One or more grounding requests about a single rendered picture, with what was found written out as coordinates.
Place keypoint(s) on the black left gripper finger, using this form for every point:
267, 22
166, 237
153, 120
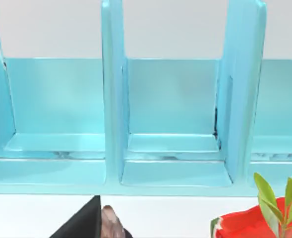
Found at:
83, 220

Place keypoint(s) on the grey brown rock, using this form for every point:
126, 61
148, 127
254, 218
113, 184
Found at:
112, 223

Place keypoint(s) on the light blue rack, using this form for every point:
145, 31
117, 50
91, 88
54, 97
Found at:
160, 111

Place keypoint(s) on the green leafy plant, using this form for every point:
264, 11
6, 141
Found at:
269, 198

